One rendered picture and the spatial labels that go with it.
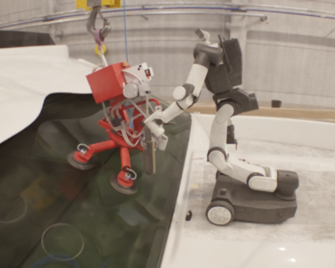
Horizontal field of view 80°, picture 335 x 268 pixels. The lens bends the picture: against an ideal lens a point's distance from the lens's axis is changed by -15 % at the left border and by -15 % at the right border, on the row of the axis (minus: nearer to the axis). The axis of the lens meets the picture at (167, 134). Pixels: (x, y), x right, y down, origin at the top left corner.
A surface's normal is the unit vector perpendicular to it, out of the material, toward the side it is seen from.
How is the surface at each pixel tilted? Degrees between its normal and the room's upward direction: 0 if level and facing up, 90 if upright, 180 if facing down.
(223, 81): 101
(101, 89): 90
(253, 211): 90
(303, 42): 90
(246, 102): 90
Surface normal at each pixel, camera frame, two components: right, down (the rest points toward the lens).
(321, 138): -0.39, 0.33
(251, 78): -0.17, 0.36
